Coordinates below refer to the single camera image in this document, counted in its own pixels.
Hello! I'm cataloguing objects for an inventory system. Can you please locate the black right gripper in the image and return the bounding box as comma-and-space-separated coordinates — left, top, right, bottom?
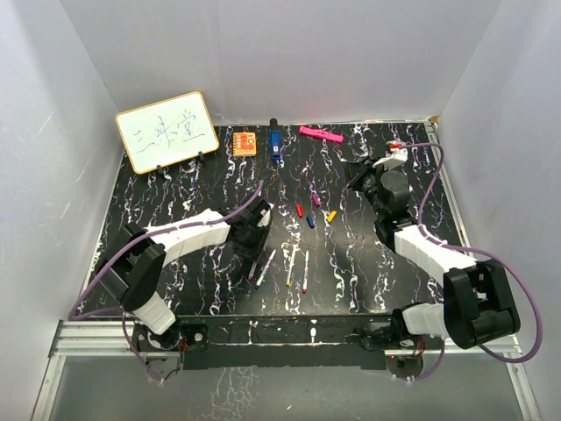
342, 155, 390, 218

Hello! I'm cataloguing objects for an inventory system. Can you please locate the purple marker pen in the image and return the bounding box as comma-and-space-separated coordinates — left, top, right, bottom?
248, 261, 258, 281

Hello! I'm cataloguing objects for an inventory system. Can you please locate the purple pen cap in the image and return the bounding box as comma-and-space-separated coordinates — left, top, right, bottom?
310, 194, 321, 207

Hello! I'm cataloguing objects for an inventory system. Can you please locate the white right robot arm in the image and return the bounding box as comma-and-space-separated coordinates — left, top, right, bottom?
344, 158, 521, 349

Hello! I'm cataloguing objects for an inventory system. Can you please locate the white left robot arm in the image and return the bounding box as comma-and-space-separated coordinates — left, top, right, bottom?
96, 198, 273, 350

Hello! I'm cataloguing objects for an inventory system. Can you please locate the blue marker pen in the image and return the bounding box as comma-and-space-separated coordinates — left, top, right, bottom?
255, 249, 277, 289

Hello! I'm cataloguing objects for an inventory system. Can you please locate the yellow marker pen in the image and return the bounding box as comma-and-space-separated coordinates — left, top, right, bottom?
286, 245, 298, 287

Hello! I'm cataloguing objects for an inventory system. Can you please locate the yellow pen cap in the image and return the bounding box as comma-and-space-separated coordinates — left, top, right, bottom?
327, 210, 337, 223

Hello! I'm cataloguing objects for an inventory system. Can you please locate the red marker pen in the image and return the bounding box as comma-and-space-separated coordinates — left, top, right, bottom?
302, 250, 309, 294

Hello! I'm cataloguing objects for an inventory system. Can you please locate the red pen cap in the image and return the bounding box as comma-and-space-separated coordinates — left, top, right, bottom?
296, 203, 304, 218

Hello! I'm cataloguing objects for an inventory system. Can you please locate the blue pen cap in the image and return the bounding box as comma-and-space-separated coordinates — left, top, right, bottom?
306, 215, 316, 229

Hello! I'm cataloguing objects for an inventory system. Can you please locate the pink plastic clip bar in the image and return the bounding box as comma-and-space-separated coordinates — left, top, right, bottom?
299, 125, 344, 144

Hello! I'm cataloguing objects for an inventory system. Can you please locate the small orange notebook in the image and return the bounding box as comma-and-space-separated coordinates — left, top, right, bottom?
232, 132, 257, 157

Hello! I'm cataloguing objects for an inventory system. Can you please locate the blue stapler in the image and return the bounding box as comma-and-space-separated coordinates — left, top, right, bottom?
269, 118, 282, 161

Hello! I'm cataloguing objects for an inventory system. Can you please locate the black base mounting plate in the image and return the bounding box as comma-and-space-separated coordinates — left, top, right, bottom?
132, 314, 426, 377

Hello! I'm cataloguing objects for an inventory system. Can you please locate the small yellow-framed whiteboard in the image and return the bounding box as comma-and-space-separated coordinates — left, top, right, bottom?
115, 91, 220, 175

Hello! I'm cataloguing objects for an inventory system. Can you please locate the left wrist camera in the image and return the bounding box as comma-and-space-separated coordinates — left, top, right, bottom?
257, 210, 272, 227

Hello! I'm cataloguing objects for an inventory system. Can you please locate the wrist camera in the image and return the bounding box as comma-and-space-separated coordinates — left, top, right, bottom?
376, 140, 408, 170
257, 210, 272, 227

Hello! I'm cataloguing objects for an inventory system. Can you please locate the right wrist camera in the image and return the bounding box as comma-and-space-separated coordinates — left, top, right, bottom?
376, 140, 408, 170

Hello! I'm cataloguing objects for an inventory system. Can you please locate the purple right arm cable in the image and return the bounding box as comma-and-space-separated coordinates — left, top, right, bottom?
363, 142, 544, 382

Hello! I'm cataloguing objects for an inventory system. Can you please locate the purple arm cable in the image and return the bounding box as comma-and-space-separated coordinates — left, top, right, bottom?
363, 142, 544, 382
67, 180, 264, 387

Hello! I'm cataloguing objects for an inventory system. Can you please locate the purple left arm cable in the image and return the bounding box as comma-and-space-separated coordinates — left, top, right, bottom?
67, 180, 264, 387

